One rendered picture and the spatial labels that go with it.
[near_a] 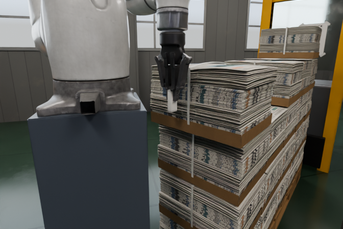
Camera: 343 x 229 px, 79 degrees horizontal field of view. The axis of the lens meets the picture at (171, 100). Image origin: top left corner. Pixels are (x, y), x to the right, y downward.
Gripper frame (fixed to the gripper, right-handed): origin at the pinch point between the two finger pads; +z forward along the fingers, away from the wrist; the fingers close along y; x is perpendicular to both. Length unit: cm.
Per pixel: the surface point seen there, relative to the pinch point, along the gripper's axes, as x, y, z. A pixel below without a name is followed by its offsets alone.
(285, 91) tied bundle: -69, -16, 5
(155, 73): -7.9, 15.3, -6.8
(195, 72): -7.9, -2.8, -8.4
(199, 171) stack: -11.9, -3.1, 28.8
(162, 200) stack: -12, 16, 51
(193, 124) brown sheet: -7.2, -3.0, 9.1
